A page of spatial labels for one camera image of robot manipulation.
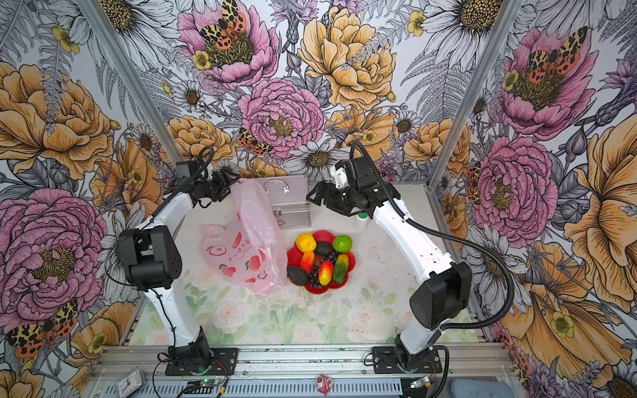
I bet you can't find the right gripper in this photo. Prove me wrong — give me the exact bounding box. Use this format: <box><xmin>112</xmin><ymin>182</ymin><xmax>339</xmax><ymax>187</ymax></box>
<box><xmin>306</xmin><ymin>181</ymin><xmax>359</xmax><ymax>217</ymax></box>

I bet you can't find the red flower-shaped plate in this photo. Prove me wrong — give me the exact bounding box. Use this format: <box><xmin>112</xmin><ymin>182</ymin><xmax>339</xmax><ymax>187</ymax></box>
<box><xmin>287</xmin><ymin>230</ymin><xmax>357</xmax><ymax>295</ymax></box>

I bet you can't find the red yellow mango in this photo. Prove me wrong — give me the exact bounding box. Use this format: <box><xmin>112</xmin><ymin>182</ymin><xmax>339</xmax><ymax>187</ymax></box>
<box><xmin>318</xmin><ymin>260</ymin><xmax>333</xmax><ymax>286</ymax></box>

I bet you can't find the pink plastic bag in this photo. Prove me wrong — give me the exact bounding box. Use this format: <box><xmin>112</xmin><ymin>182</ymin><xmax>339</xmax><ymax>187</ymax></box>
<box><xmin>200</xmin><ymin>179</ymin><xmax>287</xmax><ymax>297</ymax></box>

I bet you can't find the dark avocado bottom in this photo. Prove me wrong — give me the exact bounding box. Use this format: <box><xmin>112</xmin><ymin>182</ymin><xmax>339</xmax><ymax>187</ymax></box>
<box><xmin>287</xmin><ymin>266</ymin><xmax>310</xmax><ymax>287</ymax></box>

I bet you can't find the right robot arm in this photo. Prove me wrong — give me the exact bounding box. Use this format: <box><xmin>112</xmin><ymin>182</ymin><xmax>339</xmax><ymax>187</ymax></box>
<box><xmin>306</xmin><ymin>178</ymin><xmax>472</xmax><ymax>371</ymax></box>

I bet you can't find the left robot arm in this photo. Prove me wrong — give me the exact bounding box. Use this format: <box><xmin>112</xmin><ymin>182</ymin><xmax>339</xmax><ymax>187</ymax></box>
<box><xmin>117</xmin><ymin>171</ymin><xmax>240</xmax><ymax>376</ymax></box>

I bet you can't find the silver metal case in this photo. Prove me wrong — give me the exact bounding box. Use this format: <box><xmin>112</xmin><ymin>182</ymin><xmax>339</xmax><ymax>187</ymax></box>
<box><xmin>257</xmin><ymin>175</ymin><xmax>311</xmax><ymax>229</ymax></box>

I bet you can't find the white bottle green cap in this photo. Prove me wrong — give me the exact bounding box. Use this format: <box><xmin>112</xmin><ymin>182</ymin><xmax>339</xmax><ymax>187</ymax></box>
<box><xmin>354</xmin><ymin>213</ymin><xmax>370</xmax><ymax>232</ymax></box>

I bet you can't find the green lime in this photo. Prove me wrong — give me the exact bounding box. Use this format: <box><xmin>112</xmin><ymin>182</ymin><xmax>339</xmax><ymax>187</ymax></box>
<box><xmin>332</xmin><ymin>235</ymin><xmax>353</xmax><ymax>254</ymax></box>

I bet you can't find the yellow lemon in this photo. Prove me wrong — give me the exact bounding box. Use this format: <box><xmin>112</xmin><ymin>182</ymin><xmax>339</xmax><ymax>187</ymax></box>
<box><xmin>295</xmin><ymin>233</ymin><xmax>317</xmax><ymax>253</ymax></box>

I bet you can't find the orange carrot-like fruit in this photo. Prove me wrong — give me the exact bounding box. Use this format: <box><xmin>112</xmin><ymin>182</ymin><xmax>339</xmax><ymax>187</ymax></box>
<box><xmin>300</xmin><ymin>251</ymin><xmax>315</xmax><ymax>274</ymax></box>

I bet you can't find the green red mango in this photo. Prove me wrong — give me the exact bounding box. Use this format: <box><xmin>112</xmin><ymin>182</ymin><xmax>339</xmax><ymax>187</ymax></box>
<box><xmin>332</xmin><ymin>254</ymin><xmax>349</xmax><ymax>285</ymax></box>

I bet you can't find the dark grape bunch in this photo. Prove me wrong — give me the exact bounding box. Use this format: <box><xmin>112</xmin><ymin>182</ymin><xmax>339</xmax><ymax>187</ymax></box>
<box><xmin>309</xmin><ymin>257</ymin><xmax>333</xmax><ymax>290</ymax></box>

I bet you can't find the pink small toy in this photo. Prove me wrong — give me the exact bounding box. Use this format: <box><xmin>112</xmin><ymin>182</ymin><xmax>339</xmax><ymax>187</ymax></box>
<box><xmin>316</xmin><ymin>375</ymin><xmax>333</xmax><ymax>397</ymax></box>

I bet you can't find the white vented strip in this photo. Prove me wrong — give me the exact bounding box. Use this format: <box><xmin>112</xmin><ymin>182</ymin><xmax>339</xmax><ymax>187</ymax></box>
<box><xmin>136</xmin><ymin>378</ymin><xmax>403</xmax><ymax>397</ymax></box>

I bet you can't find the green circuit board left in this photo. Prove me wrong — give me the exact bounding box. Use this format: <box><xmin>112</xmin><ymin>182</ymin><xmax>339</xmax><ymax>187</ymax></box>
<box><xmin>187</xmin><ymin>378</ymin><xmax>223</xmax><ymax>389</ymax></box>

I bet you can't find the green circuit board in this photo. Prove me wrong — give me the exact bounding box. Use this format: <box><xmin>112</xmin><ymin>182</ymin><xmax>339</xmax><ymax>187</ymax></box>
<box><xmin>187</xmin><ymin>378</ymin><xmax>223</xmax><ymax>389</ymax></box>
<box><xmin>410</xmin><ymin>376</ymin><xmax>431</xmax><ymax>389</ymax></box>

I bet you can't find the green circuit board right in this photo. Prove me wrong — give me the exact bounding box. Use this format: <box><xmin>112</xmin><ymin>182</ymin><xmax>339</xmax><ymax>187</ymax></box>
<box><xmin>410</xmin><ymin>376</ymin><xmax>431</xmax><ymax>389</ymax></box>

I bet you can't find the small white clock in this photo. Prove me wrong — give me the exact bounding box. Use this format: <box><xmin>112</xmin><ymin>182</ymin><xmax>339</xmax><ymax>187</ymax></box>
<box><xmin>115</xmin><ymin>367</ymin><xmax>146</xmax><ymax>398</ymax></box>

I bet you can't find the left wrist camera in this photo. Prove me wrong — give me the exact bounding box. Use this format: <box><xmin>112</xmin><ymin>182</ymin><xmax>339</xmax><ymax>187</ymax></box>
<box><xmin>175</xmin><ymin>160</ymin><xmax>199</xmax><ymax>183</ymax></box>

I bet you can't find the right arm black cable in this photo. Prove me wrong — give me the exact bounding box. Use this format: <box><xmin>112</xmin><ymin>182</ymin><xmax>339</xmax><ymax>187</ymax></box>
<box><xmin>349</xmin><ymin>141</ymin><xmax>516</xmax><ymax>332</ymax></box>

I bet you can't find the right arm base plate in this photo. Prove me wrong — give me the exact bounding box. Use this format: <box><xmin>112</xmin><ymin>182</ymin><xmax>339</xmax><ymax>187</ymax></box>
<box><xmin>371</xmin><ymin>346</ymin><xmax>443</xmax><ymax>375</ymax></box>

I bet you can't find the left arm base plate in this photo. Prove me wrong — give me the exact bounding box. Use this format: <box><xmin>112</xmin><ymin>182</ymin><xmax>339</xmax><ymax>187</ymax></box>
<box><xmin>165</xmin><ymin>348</ymin><xmax>239</xmax><ymax>376</ymax></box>

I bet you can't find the aluminium front rail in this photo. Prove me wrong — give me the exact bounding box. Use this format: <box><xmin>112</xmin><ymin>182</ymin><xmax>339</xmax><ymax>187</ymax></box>
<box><xmin>90</xmin><ymin>343</ymin><xmax>515</xmax><ymax>382</ymax></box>

